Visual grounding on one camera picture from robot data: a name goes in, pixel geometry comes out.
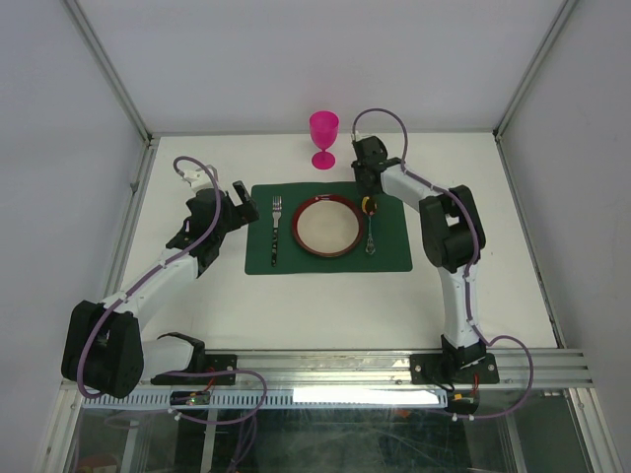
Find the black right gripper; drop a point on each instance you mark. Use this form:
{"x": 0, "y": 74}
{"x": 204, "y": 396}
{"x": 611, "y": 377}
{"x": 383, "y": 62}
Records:
{"x": 357, "y": 168}

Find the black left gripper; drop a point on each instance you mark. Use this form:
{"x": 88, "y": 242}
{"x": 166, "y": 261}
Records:
{"x": 248, "y": 208}

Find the silver fork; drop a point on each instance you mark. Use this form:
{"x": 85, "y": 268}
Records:
{"x": 276, "y": 216}

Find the gold bowl spoon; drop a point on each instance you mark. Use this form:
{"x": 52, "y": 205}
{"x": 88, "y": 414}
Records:
{"x": 369, "y": 207}

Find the pink plastic goblet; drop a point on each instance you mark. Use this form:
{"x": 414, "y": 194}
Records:
{"x": 324, "y": 126}

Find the green placemat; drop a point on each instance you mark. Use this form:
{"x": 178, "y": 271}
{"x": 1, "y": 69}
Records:
{"x": 390, "y": 234}

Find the red rimmed cream plate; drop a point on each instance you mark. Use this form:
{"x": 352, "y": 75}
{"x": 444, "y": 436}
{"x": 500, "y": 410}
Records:
{"x": 328, "y": 225}

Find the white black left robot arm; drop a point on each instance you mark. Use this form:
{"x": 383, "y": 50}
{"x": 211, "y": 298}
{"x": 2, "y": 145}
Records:
{"x": 104, "y": 339}

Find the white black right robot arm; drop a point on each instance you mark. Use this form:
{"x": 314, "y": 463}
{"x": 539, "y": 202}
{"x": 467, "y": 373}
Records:
{"x": 452, "y": 238}

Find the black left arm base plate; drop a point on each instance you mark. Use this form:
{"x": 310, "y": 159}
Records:
{"x": 218, "y": 369}

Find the aluminium front rail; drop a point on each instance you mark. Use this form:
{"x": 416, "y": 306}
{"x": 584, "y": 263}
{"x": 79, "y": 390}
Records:
{"x": 538, "y": 369}

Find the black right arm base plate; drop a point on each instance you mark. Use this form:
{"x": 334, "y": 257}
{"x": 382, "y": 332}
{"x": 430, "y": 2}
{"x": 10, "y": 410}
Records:
{"x": 432, "y": 368}

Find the aluminium left frame post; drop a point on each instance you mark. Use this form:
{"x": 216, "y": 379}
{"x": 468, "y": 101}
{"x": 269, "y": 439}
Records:
{"x": 89, "y": 36}

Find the aluminium frame post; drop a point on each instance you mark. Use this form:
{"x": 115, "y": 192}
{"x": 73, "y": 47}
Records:
{"x": 545, "y": 46}
{"x": 89, "y": 36}

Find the aluminium right frame post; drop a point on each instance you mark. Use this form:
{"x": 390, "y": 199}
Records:
{"x": 545, "y": 46}

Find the white slotted cable duct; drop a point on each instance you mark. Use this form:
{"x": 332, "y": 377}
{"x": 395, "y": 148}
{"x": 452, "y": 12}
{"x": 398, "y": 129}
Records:
{"x": 300, "y": 397}

